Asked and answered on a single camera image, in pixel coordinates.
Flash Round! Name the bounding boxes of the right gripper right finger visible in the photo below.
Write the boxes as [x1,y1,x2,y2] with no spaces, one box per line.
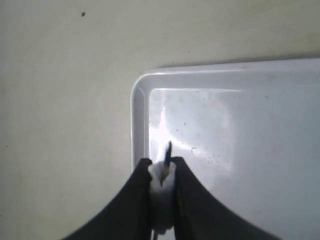
[172,156,279,240]

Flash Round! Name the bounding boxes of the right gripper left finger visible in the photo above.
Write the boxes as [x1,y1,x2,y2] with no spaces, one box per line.
[64,158,152,240]

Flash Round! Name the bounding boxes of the white bead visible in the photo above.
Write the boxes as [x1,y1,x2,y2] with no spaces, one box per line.
[147,161,176,235]

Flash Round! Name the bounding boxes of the white rectangular plastic tray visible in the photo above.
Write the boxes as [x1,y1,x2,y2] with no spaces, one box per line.
[131,58,320,240]

